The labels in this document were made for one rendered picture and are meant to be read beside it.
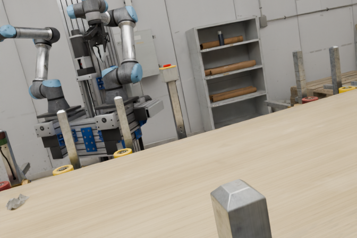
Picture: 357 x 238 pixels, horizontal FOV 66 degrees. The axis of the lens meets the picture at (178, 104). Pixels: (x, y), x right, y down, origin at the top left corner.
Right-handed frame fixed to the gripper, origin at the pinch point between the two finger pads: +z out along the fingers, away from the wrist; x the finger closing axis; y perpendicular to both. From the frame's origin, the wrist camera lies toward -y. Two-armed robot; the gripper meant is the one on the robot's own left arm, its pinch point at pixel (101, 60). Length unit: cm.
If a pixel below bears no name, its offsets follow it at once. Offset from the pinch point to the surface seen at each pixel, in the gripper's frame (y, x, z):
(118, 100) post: -19.8, -16.1, 19.6
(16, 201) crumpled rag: -68, 0, 41
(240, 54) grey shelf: 298, -43, 25
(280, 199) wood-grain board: -67, -81, 42
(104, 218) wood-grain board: -75, -38, 42
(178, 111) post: -4.7, -38.0, 31.9
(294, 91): 310, -111, 93
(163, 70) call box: -8.0, -36.3, 10.8
